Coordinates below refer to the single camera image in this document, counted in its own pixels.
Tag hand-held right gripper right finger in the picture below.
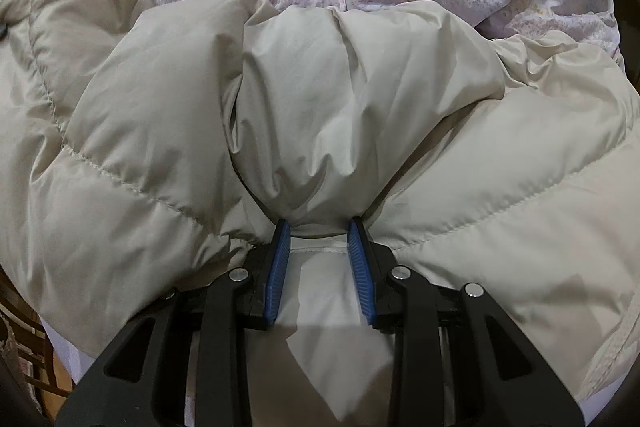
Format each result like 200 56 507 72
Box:
347 219 586 427

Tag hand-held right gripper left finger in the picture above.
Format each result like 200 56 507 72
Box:
55 219 292 427

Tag beige puffer jacket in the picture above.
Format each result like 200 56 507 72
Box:
0 0 640 427

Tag wooden chair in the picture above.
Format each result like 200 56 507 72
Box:
0 274 58 410

